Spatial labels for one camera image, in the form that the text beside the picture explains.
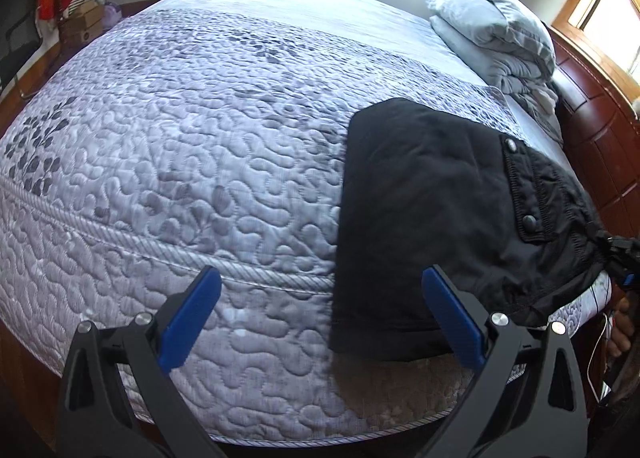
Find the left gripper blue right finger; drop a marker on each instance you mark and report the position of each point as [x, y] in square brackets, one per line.
[461, 317]

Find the wooden headboard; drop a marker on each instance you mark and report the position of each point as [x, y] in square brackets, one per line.
[600, 136]

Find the person's right hand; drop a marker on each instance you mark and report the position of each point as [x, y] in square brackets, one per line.
[622, 330]

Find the black pants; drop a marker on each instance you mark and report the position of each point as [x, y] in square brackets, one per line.
[425, 188]

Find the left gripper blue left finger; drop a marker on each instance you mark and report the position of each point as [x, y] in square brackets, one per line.
[182, 317]

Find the stacked cardboard boxes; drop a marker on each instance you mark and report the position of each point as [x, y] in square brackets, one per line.
[84, 25]

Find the folded grey bedding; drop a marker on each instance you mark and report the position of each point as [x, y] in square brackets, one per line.
[508, 46]

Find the quilted grey mattress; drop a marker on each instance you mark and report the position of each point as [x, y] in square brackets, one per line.
[213, 133]

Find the black office chair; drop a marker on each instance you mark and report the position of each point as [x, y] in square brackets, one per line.
[22, 40]

